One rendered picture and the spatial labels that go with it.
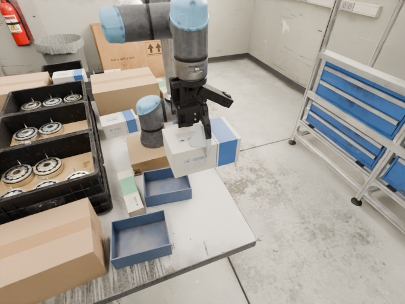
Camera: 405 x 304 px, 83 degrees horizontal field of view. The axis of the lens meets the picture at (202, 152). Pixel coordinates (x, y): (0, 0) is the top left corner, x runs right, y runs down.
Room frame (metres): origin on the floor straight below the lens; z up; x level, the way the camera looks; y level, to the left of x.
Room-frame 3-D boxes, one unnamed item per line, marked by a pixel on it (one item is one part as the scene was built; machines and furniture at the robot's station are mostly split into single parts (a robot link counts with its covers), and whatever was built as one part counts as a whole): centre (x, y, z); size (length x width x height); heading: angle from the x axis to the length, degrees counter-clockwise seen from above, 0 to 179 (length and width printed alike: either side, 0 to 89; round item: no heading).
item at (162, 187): (0.69, 0.16, 0.74); 0.20 x 0.15 x 0.07; 104
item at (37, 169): (0.69, 0.64, 0.86); 0.10 x 0.10 x 0.01
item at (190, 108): (0.52, 0.03, 1.25); 0.09 x 0.08 x 0.12; 111
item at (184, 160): (0.54, 0.01, 1.09); 0.20 x 0.12 x 0.09; 111
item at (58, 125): (0.96, 0.77, 0.86); 0.10 x 0.10 x 0.01
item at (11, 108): (1.17, 0.87, 0.87); 0.40 x 0.30 x 0.11; 115
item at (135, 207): (0.65, 0.32, 0.73); 0.24 x 0.06 x 0.06; 26
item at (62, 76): (1.58, 0.94, 0.85); 0.20 x 0.12 x 0.09; 110
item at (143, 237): (0.44, 0.22, 0.74); 0.20 x 0.15 x 0.07; 106
